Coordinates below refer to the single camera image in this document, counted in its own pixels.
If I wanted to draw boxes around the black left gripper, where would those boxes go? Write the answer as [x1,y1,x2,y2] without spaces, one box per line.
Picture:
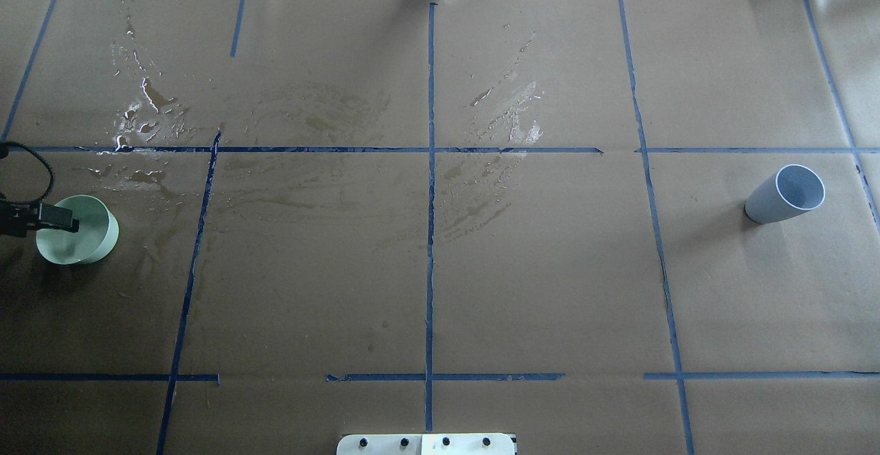
[1,194,79,238]

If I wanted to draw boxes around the light green bowl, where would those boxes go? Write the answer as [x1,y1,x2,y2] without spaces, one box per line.
[36,195,119,266]

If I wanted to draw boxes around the light blue plastic cup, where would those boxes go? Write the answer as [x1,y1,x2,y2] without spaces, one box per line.
[744,164,826,224]

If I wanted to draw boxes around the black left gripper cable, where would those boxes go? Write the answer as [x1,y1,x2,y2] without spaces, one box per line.
[0,141,55,206]

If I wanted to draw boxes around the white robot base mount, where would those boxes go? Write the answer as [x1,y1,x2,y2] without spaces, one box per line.
[336,432,518,454]

